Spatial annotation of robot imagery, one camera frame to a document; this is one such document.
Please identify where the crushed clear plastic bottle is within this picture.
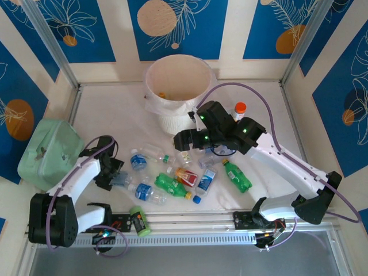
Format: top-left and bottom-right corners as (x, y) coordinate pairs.
(110, 171), (133, 189)

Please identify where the white label tea bottle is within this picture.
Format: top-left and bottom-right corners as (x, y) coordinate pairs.
(178, 149), (194, 168)

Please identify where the blue label water bottle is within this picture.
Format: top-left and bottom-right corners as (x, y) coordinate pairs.
(127, 182), (168, 206)
(129, 148), (149, 172)
(197, 156), (220, 170)

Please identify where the clear bottle with blue cap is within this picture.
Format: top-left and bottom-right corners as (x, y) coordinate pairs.
(211, 145), (232, 158)

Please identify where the clear bottle with green cap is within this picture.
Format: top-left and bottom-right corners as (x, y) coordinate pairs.
(140, 143), (177, 165)

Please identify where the red label drink bottle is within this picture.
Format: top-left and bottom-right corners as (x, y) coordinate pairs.
(173, 166), (200, 187)

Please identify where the blue white label bottle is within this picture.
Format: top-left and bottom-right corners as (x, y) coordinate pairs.
(193, 167), (217, 205)

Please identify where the white ribbed waste bin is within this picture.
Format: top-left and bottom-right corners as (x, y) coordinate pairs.
(144, 54), (216, 135)

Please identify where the translucent plastic bin liner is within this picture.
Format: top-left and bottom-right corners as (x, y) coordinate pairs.
(143, 55), (216, 116)

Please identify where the orange capped pill bottle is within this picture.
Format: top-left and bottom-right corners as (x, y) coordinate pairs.
(232, 102), (247, 121)

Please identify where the green cylinder with black label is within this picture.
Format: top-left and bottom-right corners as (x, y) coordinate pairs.
(128, 205), (152, 237)

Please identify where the small controller circuit board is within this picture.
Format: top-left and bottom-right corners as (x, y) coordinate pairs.
(254, 221), (285, 250)
(91, 229), (117, 245)

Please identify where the green plastic container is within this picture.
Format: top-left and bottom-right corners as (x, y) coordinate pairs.
(17, 118), (85, 192)

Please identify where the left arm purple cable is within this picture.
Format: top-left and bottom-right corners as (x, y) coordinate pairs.
(47, 135), (130, 258)

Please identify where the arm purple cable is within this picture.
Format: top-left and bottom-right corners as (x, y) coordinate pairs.
(47, 135), (130, 258)
(197, 82), (362, 251)

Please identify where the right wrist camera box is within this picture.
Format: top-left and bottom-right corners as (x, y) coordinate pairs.
(187, 106), (202, 130)

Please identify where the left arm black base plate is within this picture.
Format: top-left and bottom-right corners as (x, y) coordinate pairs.
(86, 212), (135, 234)

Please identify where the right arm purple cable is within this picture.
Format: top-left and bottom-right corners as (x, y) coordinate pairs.
(197, 82), (362, 251)

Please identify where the aluminium front frame rail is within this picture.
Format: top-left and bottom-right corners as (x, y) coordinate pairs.
(24, 207), (337, 237)

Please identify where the grey slotted cable duct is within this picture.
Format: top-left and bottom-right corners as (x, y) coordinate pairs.
(68, 234), (257, 248)

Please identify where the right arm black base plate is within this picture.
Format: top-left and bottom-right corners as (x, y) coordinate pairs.
(232, 210), (285, 231)

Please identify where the aluminium corner post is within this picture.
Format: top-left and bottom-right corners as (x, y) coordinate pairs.
(280, 0), (331, 87)
(21, 0), (81, 90)

